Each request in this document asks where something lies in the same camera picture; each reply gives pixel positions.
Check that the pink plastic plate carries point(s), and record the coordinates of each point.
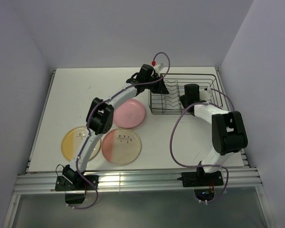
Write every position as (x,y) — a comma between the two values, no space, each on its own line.
(130,114)

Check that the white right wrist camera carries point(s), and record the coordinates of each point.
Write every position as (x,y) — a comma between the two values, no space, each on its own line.
(205,95)

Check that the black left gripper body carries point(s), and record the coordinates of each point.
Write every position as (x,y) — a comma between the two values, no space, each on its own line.
(155,87)

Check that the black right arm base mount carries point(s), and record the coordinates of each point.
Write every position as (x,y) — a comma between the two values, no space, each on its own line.
(200,179)

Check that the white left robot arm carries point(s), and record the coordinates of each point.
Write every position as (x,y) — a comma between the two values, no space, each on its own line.
(101,113)

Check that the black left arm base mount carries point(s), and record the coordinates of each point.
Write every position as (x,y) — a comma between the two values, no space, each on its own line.
(74,194)

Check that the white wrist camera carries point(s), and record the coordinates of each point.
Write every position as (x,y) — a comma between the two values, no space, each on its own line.
(205,95)
(157,67)

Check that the yellow and cream floral plate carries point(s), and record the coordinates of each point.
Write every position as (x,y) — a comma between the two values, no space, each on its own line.
(71,142)

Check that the pink and cream floral plate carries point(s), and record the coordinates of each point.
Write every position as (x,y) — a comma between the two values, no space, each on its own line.
(121,146)

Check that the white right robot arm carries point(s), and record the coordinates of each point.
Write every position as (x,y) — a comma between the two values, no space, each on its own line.
(228,132)

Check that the black wire dish rack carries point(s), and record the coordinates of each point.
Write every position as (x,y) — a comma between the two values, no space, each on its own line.
(175,83)

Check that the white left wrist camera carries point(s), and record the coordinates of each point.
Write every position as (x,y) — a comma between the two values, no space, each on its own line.
(157,67)

